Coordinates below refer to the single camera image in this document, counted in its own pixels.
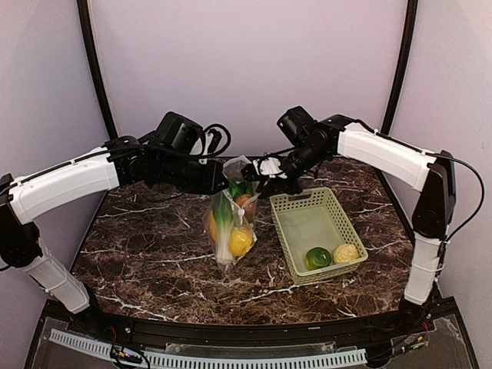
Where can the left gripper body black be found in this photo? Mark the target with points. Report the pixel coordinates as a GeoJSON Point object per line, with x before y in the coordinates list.
{"type": "Point", "coordinates": [176, 171]}

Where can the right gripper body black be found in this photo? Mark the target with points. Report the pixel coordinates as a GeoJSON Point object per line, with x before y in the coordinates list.
{"type": "Point", "coordinates": [306, 155]}

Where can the bok choy toy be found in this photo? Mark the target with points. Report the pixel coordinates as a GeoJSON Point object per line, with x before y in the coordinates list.
{"type": "Point", "coordinates": [224, 211]}

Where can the green cucumber toy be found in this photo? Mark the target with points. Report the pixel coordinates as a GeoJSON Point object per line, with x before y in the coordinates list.
{"type": "Point", "coordinates": [237, 189]}

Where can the clear polka dot zip bag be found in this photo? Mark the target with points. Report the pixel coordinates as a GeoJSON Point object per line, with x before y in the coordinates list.
{"type": "Point", "coordinates": [233, 168]}

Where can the green plastic basket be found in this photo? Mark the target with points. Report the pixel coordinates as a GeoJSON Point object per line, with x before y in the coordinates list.
{"type": "Point", "coordinates": [313, 218]}

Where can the brown bun toy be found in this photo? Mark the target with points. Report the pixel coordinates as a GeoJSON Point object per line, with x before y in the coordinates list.
{"type": "Point", "coordinates": [248, 206]}

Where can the yellow lemon toy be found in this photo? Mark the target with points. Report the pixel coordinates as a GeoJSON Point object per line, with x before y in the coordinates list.
{"type": "Point", "coordinates": [240, 242]}

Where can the green yellow pepper toy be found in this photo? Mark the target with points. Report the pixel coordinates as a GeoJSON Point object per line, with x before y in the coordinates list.
{"type": "Point", "coordinates": [317, 258]}

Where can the cream cauliflower toy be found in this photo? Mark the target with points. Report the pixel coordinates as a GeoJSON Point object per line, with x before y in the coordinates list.
{"type": "Point", "coordinates": [345, 253]}

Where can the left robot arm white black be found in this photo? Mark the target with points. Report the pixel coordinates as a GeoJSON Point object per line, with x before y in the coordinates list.
{"type": "Point", "coordinates": [116, 164]}

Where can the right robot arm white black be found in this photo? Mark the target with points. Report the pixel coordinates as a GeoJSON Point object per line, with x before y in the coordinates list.
{"type": "Point", "coordinates": [428, 173]}

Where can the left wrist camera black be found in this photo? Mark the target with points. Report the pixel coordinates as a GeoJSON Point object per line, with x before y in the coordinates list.
{"type": "Point", "coordinates": [178, 132]}

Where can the black front rail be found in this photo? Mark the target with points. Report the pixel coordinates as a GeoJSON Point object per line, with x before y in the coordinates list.
{"type": "Point", "coordinates": [139, 332]}

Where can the right black frame post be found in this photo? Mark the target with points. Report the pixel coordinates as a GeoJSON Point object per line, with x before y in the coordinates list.
{"type": "Point", "coordinates": [401, 66]}

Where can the black frame post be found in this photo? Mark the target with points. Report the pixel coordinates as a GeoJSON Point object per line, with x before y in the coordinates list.
{"type": "Point", "coordinates": [401, 66]}
{"type": "Point", "coordinates": [95, 69]}

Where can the left black frame post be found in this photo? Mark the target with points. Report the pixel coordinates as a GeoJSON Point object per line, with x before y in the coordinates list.
{"type": "Point", "coordinates": [95, 69]}

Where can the white slotted cable duct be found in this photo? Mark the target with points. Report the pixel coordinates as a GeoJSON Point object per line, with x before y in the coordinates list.
{"type": "Point", "coordinates": [200, 356]}

